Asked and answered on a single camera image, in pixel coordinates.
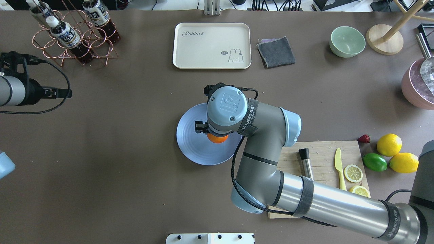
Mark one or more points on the yellow plastic knife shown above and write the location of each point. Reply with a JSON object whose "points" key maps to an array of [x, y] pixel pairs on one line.
{"points": [[339, 168]]}

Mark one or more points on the steel muddler with black tip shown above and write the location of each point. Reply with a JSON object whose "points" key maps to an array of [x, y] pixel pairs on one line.
{"points": [[305, 162]]}

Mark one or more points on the lower whole lemon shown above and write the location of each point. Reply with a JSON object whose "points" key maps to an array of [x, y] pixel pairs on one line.
{"points": [[404, 163]]}

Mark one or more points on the wooden stand with round base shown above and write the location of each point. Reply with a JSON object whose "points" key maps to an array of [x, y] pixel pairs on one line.
{"points": [[386, 39]]}

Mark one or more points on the lower lemon slice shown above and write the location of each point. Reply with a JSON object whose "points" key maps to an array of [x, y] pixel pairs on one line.
{"points": [[360, 190]]}

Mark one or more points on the small red strawberry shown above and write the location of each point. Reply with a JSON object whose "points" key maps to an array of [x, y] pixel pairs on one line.
{"points": [[365, 138]]}

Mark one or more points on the green ceramic bowl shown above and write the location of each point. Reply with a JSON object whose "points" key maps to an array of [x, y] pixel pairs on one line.
{"points": [[346, 42]]}

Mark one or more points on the right rear tea bottle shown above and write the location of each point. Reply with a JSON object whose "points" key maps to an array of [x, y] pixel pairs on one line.
{"points": [[99, 16]]}

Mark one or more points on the upper lemon slice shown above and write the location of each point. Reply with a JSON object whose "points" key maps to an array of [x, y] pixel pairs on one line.
{"points": [[353, 173]]}

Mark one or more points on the left rear tea bottle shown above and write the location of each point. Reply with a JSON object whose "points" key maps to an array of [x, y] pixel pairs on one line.
{"points": [[41, 11]]}

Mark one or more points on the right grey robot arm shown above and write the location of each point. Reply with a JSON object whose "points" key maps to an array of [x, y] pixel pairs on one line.
{"points": [[259, 183]]}

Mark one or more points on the pink bowl with ice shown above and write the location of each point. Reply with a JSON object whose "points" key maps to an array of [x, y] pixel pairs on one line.
{"points": [[414, 88]]}

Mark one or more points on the cream rabbit tray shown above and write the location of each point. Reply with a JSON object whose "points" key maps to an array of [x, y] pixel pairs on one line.
{"points": [[212, 46]]}

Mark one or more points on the bamboo cutting board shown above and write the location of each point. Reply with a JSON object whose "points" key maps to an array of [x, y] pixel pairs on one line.
{"points": [[322, 155]]}

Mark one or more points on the copper wire bottle rack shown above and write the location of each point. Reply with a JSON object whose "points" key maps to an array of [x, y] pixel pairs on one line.
{"points": [[71, 11]]}

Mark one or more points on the whole lemon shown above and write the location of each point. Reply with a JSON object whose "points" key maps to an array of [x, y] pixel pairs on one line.
{"points": [[404, 163], [389, 145]]}

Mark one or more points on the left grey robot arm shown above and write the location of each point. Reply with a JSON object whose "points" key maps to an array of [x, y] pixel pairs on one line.
{"points": [[18, 89]]}

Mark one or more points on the front tea bottle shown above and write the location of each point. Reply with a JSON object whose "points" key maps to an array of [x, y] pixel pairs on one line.
{"points": [[68, 38]]}

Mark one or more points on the grey folded cloth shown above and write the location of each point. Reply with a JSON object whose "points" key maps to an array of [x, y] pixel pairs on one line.
{"points": [[276, 52]]}

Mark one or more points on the tea bottle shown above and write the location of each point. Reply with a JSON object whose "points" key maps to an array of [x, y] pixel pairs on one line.
{"points": [[99, 16], [68, 38], [41, 11]]}

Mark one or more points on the lemon slice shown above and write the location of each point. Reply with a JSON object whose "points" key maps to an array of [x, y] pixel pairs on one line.
{"points": [[360, 190], [353, 173]]}

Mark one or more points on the upper whole lemon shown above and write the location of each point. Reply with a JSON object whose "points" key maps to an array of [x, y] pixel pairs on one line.
{"points": [[389, 145]]}

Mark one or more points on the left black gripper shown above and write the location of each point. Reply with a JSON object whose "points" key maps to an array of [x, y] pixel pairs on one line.
{"points": [[34, 92]]}

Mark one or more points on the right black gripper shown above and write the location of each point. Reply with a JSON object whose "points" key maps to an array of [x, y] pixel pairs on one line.
{"points": [[200, 126]]}

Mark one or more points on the green lime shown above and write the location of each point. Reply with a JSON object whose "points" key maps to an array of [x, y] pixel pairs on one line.
{"points": [[374, 162]]}

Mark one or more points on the grey metal mount bracket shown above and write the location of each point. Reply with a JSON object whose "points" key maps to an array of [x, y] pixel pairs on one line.
{"points": [[211, 7]]}

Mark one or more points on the orange mandarin fruit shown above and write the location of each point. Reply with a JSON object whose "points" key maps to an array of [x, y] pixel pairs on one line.
{"points": [[217, 139]]}

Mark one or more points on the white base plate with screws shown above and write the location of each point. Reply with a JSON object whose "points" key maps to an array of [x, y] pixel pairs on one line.
{"points": [[210, 238]]}

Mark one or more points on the blue round plate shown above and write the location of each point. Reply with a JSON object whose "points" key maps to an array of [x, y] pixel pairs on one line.
{"points": [[197, 147]]}

